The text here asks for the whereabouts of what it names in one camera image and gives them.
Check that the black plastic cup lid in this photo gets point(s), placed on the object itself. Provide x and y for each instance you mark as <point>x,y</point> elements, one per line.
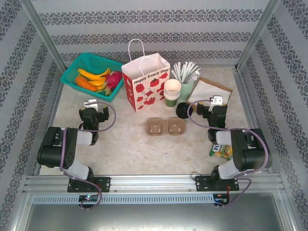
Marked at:
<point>184,108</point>

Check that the brown pulp cup carrier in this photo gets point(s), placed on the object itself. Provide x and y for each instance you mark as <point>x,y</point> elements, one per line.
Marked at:
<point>166,125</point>

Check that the printed paper gift bag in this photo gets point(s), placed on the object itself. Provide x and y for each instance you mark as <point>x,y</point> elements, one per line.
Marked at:
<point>144,91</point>

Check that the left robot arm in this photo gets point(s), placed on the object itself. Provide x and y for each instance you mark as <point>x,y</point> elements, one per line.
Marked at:
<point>55,149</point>

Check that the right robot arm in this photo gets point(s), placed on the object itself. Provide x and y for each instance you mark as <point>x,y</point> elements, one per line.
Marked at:
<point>250,154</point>

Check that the stack of white napkins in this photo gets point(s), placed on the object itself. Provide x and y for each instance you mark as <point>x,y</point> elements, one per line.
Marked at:
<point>204,91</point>

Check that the orange toy fruit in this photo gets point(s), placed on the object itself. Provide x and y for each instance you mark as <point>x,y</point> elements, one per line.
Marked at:
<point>84,83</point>

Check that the green candy bag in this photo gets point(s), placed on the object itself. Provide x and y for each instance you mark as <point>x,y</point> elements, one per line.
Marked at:
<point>217,151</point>

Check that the yellow banana bunch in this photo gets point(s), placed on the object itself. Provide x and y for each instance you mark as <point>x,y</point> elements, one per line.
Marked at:
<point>93,75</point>

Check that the mint green straw holder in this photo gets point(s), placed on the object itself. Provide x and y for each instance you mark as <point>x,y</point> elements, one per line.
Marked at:
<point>186,92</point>

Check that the white paper-wrapped straw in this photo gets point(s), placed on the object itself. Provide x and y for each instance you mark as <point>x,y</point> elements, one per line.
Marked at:
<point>185,71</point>
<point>178,71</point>
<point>191,69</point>
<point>196,73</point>
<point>176,75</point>

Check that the pink dragon fruit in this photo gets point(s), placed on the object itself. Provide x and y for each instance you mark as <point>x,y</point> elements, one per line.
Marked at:
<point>114,77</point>

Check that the stack of green paper cups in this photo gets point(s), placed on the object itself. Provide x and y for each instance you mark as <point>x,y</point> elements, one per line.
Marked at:
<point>171,102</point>

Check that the teal plastic basket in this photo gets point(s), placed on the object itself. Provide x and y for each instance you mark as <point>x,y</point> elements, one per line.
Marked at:
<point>93,61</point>

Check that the small circuit board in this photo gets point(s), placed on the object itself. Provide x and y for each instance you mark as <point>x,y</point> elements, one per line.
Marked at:
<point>87,198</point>
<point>221,199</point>

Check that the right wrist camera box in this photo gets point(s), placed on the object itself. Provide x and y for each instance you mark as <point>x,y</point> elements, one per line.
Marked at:
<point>216,100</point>

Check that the aluminium table edge rail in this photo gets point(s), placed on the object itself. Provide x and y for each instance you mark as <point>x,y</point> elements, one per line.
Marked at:
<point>245,96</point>
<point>50,120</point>

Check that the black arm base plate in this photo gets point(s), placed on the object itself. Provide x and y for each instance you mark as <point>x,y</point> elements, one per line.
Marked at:
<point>104,184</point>
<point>201,184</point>

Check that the aluminium frame post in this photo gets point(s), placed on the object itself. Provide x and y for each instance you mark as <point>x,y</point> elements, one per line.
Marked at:
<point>260,31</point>
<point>42,31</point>

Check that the aluminium mounting rail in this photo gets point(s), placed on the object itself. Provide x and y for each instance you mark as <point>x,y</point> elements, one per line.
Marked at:
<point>149,183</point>

